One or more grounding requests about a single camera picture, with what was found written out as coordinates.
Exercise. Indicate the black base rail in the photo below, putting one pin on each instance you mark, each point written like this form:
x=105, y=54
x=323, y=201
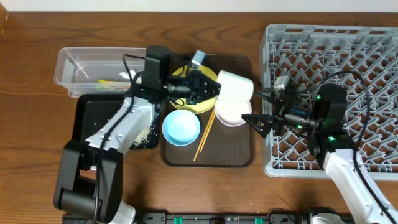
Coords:
x=274, y=216

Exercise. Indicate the clear plastic waste bin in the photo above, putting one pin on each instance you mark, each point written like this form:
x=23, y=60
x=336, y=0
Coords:
x=79, y=68

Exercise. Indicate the rice pile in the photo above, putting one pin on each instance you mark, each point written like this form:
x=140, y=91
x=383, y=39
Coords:
x=147, y=138

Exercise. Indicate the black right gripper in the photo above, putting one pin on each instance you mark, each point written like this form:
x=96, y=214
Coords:
x=278, y=109

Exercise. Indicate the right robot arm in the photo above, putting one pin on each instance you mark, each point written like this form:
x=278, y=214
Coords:
x=333, y=148

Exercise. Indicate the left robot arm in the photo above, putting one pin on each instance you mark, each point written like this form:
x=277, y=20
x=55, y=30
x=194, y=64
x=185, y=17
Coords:
x=90, y=177

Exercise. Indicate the white tissue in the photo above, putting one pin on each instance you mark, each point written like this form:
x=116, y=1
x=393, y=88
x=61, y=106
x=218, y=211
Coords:
x=131, y=74

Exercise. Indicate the yellow plastic plate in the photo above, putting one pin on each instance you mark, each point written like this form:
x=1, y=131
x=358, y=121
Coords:
x=204, y=105

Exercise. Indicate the black plastic tray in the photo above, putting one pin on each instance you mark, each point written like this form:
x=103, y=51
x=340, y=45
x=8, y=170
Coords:
x=93, y=111

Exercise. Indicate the green snack wrapper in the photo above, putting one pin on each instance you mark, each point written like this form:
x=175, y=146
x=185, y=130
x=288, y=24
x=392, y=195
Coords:
x=109, y=85

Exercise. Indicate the grey plastic dishwasher rack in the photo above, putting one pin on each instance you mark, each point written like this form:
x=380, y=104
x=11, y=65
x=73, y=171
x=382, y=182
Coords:
x=363, y=60

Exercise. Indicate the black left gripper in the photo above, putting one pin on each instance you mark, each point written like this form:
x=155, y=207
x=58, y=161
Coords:
x=195, y=89

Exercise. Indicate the pink plastic bowl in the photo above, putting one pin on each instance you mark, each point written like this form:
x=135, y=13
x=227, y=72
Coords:
x=230, y=112

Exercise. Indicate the white green cup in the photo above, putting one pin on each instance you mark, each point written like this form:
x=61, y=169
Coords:
x=234, y=87

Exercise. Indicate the light blue bowl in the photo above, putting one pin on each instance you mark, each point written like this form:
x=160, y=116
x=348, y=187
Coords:
x=181, y=127

